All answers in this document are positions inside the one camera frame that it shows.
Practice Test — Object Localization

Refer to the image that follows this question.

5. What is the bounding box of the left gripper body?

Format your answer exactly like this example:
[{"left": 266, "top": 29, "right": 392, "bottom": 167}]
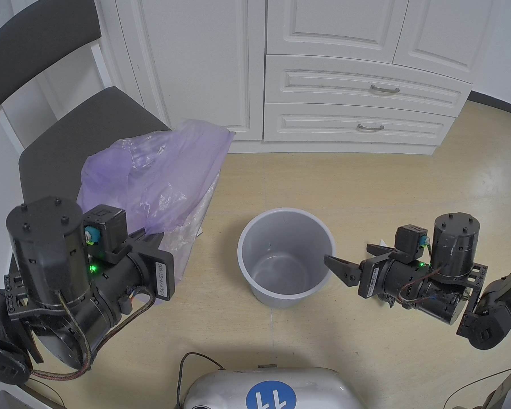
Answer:
[{"left": 91, "top": 250, "right": 175, "bottom": 314}]

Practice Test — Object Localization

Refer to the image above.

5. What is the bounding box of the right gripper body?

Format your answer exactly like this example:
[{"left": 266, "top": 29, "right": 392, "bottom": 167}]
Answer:
[{"left": 357, "top": 257, "right": 431, "bottom": 309}]

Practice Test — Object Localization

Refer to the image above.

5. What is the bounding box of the purple plastic bag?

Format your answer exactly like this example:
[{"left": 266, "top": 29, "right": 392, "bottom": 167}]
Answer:
[{"left": 77, "top": 119, "right": 237, "bottom": 291}]

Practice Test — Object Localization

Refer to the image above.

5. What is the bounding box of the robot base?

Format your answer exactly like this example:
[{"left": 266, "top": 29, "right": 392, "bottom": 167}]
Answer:
[{"left": 183, "top": 364, "right": 363, "bottom": 409}]

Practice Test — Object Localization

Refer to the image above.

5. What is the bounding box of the white trash bin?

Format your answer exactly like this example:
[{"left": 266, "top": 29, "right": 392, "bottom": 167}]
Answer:
[{"left": 237, "top": 208, "right": 337, "bottom": 310}]

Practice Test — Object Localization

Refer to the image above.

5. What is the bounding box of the white chair with grey cushions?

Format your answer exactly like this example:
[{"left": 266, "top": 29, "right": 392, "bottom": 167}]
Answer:
[{"left": 0, "top": 0, "right": 173, "bottom": 212}]

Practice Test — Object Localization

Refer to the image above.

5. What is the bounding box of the white wardrobe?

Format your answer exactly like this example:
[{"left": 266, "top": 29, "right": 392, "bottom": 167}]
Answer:
[{"left": 9, "top": 0, "right": 501, "bottom": 156}]

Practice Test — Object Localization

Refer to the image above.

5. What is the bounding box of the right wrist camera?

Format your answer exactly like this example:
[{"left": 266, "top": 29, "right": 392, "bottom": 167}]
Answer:
[{"left": 366, "top": 225, "right": 430, "bottom": 264}]

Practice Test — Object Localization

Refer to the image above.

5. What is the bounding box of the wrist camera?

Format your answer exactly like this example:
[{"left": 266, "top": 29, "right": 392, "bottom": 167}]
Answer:
[
  {"left": 366, "top": 225, "right": 430, "bottom": 264},
  {"left": 83, "top": 205, "right": 163, "bottom": 268}
]

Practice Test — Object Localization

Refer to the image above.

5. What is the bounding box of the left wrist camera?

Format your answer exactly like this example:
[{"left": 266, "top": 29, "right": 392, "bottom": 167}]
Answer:
[{"left": 83, "top": 205, "right": 163, "bottom": 268}]

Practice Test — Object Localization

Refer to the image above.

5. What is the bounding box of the black cable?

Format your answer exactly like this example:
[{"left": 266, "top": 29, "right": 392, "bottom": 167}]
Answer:
[
  {"left": 177, "top": 352, "right": 228, "bottom": 409},
  {"left": 28, "top": 377, "right": 65, "bottom": 409},
  {"left": 444, "top": 369, "right": 511, "bottom": 409}
]

